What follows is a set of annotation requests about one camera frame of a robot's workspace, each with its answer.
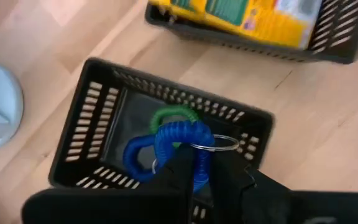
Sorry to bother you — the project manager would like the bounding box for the yellow green crayon box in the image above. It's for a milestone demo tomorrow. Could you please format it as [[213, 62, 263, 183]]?
[[149, 0, 323, 50]]

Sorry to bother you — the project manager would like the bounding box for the green spiral coil keyring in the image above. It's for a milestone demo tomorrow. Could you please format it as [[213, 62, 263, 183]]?
[[149, 105, 200, 149]]

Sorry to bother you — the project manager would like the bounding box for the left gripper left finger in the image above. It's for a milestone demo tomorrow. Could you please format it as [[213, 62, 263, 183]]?
[[154, 146, 196, 224]]

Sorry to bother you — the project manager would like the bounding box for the black slotted plastic basket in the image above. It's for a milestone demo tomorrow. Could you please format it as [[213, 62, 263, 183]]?
[[47, 57, 276, 224], [144, 0, 358, 65]]

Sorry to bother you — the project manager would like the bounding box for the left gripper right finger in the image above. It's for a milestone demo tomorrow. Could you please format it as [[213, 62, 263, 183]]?
[[209, 148, 292, 224]]

